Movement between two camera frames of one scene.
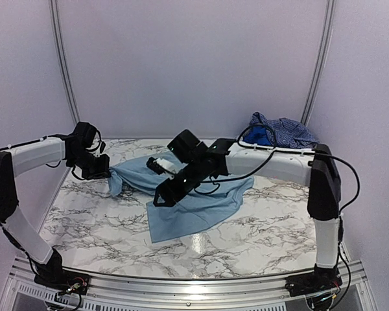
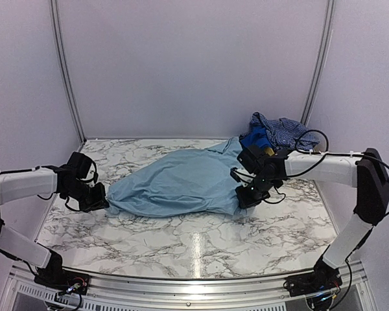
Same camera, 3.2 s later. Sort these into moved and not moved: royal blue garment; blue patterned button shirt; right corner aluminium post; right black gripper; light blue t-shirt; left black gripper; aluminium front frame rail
Moved: right black gripper; light blue t-shirt; left black gripper
Not moved: right corner aluminium post; blue patterned button shirt; aluminium front frame rail; royal blue garment
